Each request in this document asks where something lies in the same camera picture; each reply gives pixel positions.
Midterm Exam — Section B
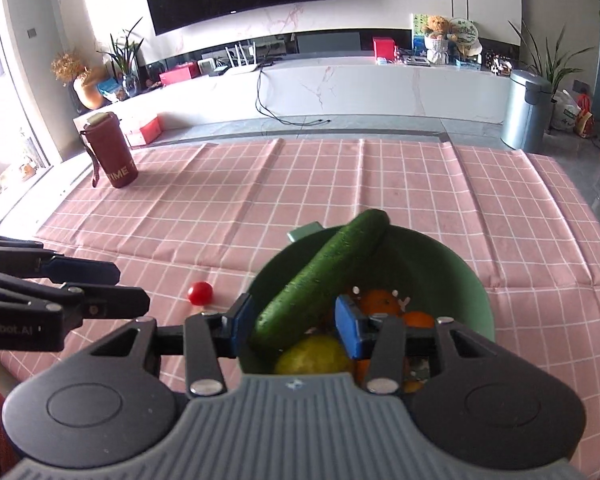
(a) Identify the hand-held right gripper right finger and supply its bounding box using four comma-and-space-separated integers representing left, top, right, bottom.
334, 295, 503, 395

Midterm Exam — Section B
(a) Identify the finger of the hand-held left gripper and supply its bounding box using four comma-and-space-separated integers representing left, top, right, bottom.
0, 241, 122, 284
0, 267, 152, 321

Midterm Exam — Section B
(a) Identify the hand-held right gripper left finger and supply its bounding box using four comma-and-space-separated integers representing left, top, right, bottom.
86, 292, 254, 397

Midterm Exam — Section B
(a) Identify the yellow-green lemon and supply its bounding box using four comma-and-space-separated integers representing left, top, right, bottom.
274, 335, 357, 376

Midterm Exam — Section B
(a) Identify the green cucumber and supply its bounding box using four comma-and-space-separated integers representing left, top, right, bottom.
249, 208, 391, 353

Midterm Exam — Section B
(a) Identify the green plastic colander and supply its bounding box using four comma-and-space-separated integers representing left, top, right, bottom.
241, 224, 496, 377

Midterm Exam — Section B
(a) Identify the red cherry tomato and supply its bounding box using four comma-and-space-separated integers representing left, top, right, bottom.
187, 281, 214, 307

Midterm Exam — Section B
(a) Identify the pink checked tablecloth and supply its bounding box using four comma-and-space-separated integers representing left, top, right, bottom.
0, 137, 600, 480

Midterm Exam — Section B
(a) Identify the red cardboard box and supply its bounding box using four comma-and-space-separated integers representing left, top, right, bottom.
124, 115, 167, 146

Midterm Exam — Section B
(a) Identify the orange vase with dried flowers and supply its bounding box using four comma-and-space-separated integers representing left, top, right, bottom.
50, 50, 104, 111

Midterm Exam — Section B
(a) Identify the pink flat box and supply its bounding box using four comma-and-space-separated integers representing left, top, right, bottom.
159, 62, 201, 87

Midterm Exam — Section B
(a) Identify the potted orchid plant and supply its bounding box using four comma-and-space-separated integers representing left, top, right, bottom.
97, 17, 146, 97

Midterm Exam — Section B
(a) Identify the white marble media cabinet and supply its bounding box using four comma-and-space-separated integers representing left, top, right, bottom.
74, 51, 517, 149

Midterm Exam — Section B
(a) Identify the white router with antennas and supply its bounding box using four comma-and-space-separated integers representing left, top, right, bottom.
224, 42, 264, 74

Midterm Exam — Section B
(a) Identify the steel pedal trash can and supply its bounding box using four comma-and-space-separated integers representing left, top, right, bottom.
500, 69, 554, 154

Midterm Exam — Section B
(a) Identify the green picture card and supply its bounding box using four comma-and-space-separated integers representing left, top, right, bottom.
412, 14, 432, 52

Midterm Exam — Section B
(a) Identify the white plastic bag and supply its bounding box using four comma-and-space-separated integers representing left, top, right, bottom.
550, 89, 582, 134

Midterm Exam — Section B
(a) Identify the brown teddy bear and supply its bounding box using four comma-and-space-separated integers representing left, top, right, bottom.
424, 15, 452, 42

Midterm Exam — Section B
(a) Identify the orange bag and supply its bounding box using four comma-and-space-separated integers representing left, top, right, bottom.
575, 94, 596, 139

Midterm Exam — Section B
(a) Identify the round decorative plate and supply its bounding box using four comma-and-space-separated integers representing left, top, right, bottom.
447, 17, 482, 47

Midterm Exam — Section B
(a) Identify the tall green potted plant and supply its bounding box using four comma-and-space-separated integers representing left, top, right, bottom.
509, 20, 582, 107

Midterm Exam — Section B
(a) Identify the dark red tumbler with strap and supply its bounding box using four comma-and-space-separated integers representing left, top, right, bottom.
79, 112, 140, 190

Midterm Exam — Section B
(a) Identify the black power cable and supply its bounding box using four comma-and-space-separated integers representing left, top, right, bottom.
254, 64, 332, 126

